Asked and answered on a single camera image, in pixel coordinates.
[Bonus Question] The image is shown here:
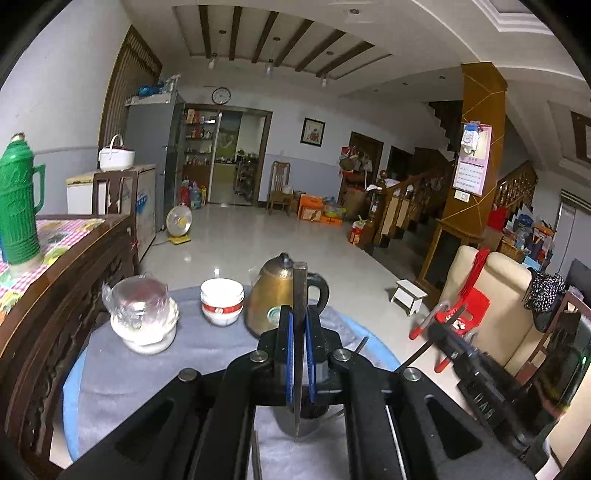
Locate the wall calendar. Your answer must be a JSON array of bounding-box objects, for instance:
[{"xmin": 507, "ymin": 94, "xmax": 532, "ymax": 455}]
[{"xmin": 453, "ymin": 122, "xmax": 492, "ymax": 197}]

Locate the dark grey utensil holder cup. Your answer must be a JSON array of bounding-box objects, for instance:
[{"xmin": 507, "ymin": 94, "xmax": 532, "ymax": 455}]
[{"xmin": 271, "ymin": 381, "xmax": 345, "ymax": 438}]

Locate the round wall clock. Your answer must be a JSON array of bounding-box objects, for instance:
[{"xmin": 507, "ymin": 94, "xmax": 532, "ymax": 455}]
[{"xmin": 211, "ymin": 87, "xmax": 231, "ymax": 105}]

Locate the dark wooden chair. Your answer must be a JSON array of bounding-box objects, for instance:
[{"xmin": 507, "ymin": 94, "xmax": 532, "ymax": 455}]
[{"xmin": 91, "ymin": 169, "xmax": 139, "ymax": 217}]

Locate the red plastic child chair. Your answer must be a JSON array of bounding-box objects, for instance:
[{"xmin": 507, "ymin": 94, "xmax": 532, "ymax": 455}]
[{"xmin": 409, "ymin": 248, "xmax": 491, "ymax": 344}]

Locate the blue table cover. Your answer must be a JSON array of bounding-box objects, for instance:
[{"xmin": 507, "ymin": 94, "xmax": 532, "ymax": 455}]
[{"xmin": 62, "ymin": 306, "xmax": 403, "ymax": 462}]

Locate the red white bowl stack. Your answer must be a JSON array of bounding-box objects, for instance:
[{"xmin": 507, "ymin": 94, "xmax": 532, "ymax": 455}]
[{"xmin": 200, "ymin": 278, "xmax": 245, "ymax": 327}]

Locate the white pot with plastic bag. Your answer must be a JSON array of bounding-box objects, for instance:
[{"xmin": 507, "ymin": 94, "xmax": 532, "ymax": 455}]
[{"xmin": 101, "ymin": 274, "xmax": 179, "ymax": 355}]

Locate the beige sofa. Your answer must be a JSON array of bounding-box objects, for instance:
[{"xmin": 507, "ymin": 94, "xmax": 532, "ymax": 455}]
[{"xmin": 438, "ymin": 244, "xmax": 569, "ymax": 379}]

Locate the grey refrigerator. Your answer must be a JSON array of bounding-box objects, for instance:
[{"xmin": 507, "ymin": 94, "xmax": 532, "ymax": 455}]
[{"xmin": 123, "ymin": 93, "xmax": 185, "ymax": 232}]

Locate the carved dark wooden sideboard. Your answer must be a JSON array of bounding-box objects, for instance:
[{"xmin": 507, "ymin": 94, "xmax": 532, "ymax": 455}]
[{"xmin": 1, "ymin": 214, "xmax": 137, "ymax": 479}]

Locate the framed wall picture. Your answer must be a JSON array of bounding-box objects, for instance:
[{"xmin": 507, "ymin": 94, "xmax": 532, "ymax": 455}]
[{"xmin": 301, "ymin": 117, "xmax": 325, "ymax": 147}]

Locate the gold electric kettle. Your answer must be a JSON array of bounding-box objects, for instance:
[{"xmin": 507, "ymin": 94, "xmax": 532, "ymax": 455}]
[{"xmin": 244, "ymin": 252, "xmax": 331, "ymax": 340}]

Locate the small yellow desk fan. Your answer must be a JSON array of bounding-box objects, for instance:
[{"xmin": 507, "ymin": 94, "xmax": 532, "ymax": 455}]
[{"xmin": 166, "ymin": 205, "xmax": 192, "ymax": 245}]

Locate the wooden stair railing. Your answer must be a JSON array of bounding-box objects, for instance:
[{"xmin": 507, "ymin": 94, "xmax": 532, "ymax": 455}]
[{"xmin": 370, "ymin": 162, "xmax": 456, "ymax": 248}]

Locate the orange cardboard box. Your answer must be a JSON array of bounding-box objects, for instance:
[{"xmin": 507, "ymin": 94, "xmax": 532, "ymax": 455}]
[{"xmin": 297, "ymin": 194, "xmax": 324, "ymax": 222}]

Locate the checkered table mat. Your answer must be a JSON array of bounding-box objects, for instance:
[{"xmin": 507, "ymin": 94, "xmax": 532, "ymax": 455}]
[{"xmin": 0, "ymin": 218, "xmax": 104, "ymax": 320}]

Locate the white lidded bucket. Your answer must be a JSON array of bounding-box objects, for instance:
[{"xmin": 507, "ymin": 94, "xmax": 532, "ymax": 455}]
[{"xmin": 98, "ymin": 134, "xmax": 135, "ymax": 171}]

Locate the green thermos flask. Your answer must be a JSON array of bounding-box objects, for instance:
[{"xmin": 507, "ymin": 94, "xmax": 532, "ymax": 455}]
[{"xmin": 0, "ymin": 132, "xmax": 45, "ymax": 266}]

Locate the white chest freezer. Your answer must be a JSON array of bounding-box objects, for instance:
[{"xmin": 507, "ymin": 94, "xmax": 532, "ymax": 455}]
[{"xmin": 66, "ymin": 165, "xmax": 156, "ymax": 260}]

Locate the wooden chair by wall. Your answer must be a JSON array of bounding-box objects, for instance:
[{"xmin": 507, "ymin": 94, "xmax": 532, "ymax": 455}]
[{"xmin": 266, "ymin": 161, "xmax": 293, "ymax": 214}]

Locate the small white stool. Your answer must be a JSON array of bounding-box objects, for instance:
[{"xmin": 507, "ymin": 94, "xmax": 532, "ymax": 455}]
[{"xmin": 390, "ymin": 279, "xmax": 428, "ymax": 317}]

